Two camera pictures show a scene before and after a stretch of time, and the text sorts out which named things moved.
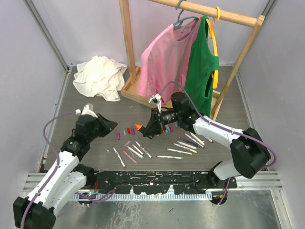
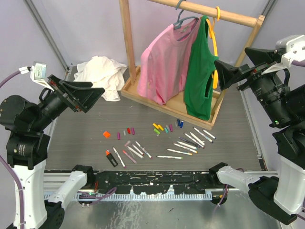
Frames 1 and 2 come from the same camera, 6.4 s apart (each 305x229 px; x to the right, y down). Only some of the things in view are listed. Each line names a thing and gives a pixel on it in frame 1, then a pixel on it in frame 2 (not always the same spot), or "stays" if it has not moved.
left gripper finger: x=106 y=126 -> x=81 y=98
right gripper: x=153 y=127 -> x=262 y=57
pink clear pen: x=124 y=151 stays
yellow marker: x=182 y=151 stays
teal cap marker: x=187 y=145 stays
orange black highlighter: x=138 y=126 -> x=112 y=160
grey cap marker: x=198 y=139 stays
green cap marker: x=170 y=157 stays
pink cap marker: x=119 y=157 stays
